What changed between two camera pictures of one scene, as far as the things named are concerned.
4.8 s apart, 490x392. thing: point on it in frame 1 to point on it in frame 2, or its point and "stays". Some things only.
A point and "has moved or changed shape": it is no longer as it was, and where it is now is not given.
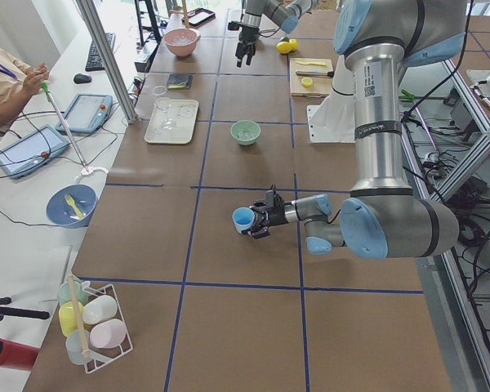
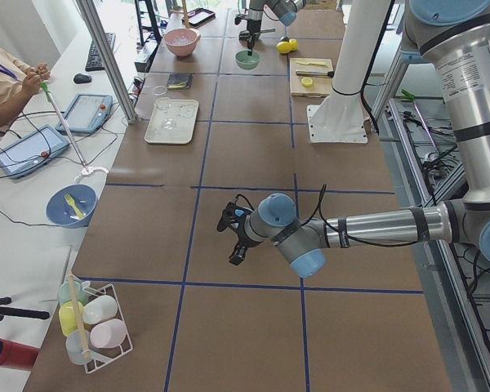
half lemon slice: [306, 82] stays
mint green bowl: [246, 132] has moved or changed shape
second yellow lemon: [293, 44] stays
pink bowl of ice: [181, 42] stays
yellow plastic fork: [70, 201] stays
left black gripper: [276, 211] to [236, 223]
